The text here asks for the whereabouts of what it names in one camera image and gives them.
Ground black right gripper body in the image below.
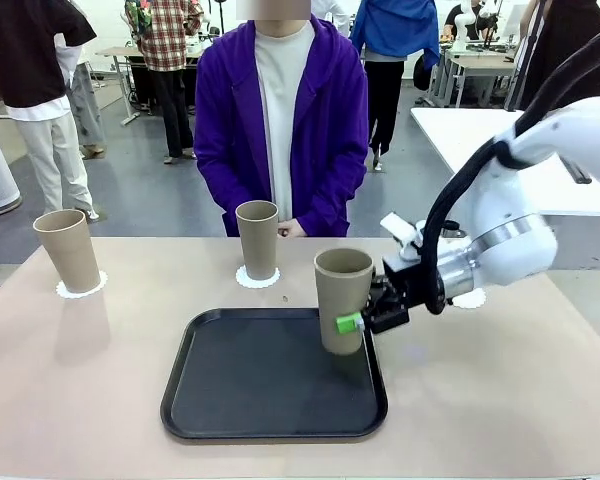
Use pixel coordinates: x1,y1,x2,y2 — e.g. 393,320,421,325
382,253,439,308

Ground tall beige cup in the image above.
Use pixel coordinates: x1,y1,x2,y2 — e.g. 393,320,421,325
32,208,102,295
313,248,376,356
234,200,280,281

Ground white scalloped paper coaster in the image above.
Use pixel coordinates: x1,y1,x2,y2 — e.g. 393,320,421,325
452,288,486,311
235,264,281,291
55,269,109,300

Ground person's left forearm purple sleeve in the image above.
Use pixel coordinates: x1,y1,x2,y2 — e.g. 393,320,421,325
299,159,369,237

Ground person's right forearm purple sleeve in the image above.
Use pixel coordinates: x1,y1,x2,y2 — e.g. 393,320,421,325
194,149,242,229

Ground black plastic tray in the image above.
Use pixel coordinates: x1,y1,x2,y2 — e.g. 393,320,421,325
159,307,390,441

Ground white side table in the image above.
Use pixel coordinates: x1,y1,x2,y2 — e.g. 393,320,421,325
410,107,600,219

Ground person in purple hoodie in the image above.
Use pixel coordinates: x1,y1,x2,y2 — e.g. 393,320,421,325
193,14,370,239

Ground black folded tripod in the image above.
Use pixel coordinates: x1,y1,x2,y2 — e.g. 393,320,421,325
562,154,592,185

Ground black hanging bag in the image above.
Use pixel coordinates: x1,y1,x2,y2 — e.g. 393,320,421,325
412,52,434,92

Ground grey background desk row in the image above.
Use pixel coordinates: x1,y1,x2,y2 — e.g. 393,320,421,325
427,42,517,109

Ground black slanted stand pole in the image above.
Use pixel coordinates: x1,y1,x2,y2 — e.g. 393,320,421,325
504,0,551,111

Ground person in blue jacket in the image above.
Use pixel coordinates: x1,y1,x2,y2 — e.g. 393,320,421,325
352,0,441,171

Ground person in black shirt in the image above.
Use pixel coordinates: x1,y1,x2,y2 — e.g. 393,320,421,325
443,0,481,41

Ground person in black coat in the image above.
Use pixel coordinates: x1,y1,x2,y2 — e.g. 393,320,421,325
522,0,600,114

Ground person in plaid shirt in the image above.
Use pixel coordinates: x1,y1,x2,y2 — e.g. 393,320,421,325
124,0,205,165

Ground person in grey trousers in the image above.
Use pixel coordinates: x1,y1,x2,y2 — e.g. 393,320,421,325
54,29,106,159

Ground person black tee white trousers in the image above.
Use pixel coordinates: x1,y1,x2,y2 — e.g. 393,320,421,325
0,0,99,216

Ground black right arm cable sleeve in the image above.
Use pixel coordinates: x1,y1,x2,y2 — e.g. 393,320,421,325
423,22,600,316

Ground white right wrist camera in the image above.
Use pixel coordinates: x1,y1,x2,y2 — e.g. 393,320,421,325
379,212,427,260

